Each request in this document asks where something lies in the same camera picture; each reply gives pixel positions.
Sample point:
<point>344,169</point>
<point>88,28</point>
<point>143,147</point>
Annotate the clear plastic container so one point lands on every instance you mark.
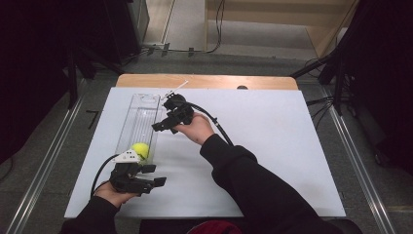
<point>139,120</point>

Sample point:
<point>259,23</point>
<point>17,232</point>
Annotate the yellow tennis ball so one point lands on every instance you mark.
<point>140,150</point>

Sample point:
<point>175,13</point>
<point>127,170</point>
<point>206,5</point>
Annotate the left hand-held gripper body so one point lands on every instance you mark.
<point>128,178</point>

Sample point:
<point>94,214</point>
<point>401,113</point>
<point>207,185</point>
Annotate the red cloth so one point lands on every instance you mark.
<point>214,227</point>

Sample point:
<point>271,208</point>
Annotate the wooden table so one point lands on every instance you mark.
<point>207,81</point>

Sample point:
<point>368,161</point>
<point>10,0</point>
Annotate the person's right hand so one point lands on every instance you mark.
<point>199,128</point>

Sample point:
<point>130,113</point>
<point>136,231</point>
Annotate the white table sheet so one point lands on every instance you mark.
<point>259,146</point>

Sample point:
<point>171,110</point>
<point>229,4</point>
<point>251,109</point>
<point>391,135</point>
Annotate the black cabinet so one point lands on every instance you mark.
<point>130,26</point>

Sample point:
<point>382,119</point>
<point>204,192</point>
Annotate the metal floor rail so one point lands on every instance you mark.
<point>360,169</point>
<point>42,169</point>

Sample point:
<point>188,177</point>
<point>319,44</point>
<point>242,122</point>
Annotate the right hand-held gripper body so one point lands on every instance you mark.
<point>180,112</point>

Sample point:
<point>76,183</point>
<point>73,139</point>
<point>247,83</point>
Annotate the black curtain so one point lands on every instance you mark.
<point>32,65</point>

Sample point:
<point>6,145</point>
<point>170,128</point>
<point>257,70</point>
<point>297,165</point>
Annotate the person's left hand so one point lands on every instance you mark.
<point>112,195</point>

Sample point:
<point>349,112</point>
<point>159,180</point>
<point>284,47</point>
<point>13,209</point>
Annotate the wooden platform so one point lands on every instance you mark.
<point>276,19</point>

